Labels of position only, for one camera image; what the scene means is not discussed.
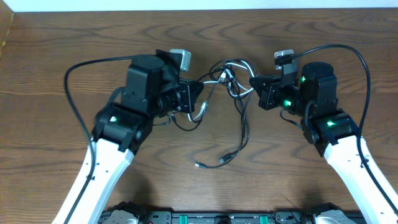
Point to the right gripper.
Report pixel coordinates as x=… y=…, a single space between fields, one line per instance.
x=267 y=94

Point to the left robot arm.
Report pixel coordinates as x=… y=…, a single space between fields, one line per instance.
x=153 y=89

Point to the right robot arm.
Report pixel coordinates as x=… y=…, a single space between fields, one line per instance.
x=334 y=134

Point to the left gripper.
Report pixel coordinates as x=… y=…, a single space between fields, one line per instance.
x=186 y=97

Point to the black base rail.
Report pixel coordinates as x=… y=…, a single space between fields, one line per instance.
x=127 y=212

